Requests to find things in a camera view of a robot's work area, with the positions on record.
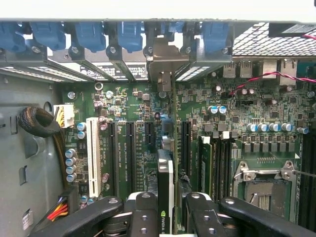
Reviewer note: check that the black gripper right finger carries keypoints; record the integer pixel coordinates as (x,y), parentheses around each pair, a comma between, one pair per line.
(205,217)

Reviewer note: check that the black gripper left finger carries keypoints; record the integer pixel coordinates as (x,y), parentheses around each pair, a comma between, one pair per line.
(145,217)

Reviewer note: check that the black RAM slot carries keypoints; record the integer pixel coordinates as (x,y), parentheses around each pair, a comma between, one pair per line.
(216,168)
(224,168)
(230,168)
(306,172)
(313,172)

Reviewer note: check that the CPU socket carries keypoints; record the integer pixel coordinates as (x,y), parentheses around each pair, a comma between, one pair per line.
(266,195)

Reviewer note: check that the thin socket locking lever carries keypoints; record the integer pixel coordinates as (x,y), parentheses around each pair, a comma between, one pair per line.
(306,173)
(261,171)

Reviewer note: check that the white PCI expansion slot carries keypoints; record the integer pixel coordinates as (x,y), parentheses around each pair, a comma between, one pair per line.
(93,158)

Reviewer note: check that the short black expansion slot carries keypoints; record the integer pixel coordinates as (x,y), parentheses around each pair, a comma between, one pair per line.
(149,133)

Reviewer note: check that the green motherboard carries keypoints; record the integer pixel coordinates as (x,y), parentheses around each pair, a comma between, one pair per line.
(138,103)

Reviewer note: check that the white power connector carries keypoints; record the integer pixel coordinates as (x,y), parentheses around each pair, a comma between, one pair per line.
(66,113)

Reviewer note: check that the open PC case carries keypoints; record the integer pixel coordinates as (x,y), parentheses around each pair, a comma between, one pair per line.
(24,148)

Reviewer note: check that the blue card retention clip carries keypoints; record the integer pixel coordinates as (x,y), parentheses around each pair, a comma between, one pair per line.
(90,37)
(129,37)
(11,37)
(48,35)
(175,27)
(214,37)

